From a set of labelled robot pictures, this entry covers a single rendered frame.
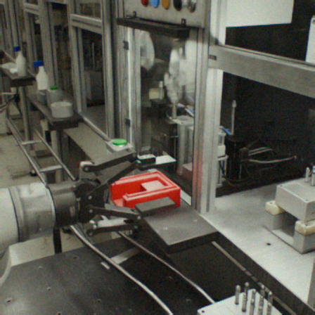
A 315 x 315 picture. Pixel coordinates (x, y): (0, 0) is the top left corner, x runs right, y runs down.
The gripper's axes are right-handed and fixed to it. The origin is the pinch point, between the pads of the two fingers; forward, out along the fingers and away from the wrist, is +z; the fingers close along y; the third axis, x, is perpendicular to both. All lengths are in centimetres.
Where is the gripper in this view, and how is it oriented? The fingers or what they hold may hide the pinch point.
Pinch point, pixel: (159, 183)
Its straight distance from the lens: 80.3
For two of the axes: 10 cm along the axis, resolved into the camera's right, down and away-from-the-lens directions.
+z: 8.9, -1.7, 4.1
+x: -4.5, -3.5, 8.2
